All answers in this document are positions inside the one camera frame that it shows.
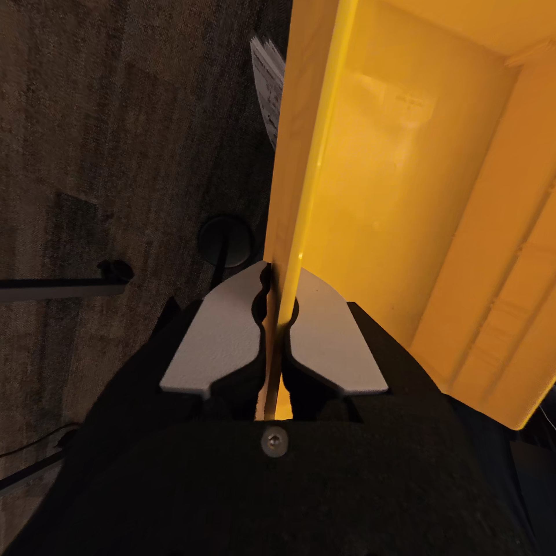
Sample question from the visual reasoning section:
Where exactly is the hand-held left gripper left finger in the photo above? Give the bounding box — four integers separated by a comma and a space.
159, 261, 272, 421

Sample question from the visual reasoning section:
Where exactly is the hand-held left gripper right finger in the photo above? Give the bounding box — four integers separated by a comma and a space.
281, 267, 389, 422

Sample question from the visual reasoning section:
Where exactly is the yellow plastic bin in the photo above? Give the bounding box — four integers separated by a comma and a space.
254, 0, 556, 431

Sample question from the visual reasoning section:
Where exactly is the black round floor disc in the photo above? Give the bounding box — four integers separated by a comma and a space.
197, 215, 256, 268

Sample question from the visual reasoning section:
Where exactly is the grey desk foot bar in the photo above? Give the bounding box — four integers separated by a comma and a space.
0, 259, 134, 303

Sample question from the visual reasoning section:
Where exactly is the dark floor bar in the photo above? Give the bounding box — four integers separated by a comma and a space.
0, 452, 66, 493

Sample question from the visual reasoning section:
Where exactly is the white printed paper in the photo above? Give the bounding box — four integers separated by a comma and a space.
250, 36, 287, 150

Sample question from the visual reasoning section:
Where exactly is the black cable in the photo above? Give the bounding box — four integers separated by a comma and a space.
0, 423, 83, 459

